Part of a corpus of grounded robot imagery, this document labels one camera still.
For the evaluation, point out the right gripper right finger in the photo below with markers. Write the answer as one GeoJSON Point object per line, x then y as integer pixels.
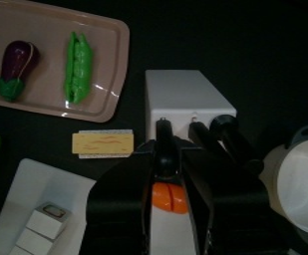
{"type": "Point", "coordinates": [223, 212]}

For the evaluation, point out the plain white toy block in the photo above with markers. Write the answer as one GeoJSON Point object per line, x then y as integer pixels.
{"type": "Point", "coordinates": [34, 241]}

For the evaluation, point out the orange toy fruit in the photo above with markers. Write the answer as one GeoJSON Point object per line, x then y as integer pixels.
{"type": "Point", "coordinates": [169, 199]}

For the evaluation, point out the purple toy eggplant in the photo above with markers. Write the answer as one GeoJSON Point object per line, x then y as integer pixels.
{"type": "Point", "coordinates": [18, 66]}

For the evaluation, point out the white block with oval mark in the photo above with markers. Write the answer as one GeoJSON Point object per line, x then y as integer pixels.
{"type": "Point", "coordinates": [50, 220]}

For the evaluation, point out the green toy pea pod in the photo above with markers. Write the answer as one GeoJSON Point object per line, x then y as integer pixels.
{"type": "Point", "coordinates": [79, 68]}

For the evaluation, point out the white toy pot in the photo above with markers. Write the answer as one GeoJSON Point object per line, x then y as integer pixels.
{"type": "Point", "coordinates": [303, 186]}

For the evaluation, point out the pink plastic tray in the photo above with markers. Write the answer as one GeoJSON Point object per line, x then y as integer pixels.
{"type": "Point", "coordinates": [50, 56]}

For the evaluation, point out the yellow toy sandwich slice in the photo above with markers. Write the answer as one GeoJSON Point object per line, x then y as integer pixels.
{"type": "Point", "coordinates": [103, 143]}

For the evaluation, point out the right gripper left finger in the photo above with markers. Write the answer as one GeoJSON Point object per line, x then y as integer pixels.
{"type": "Point", "coordinates": [116, 205]}

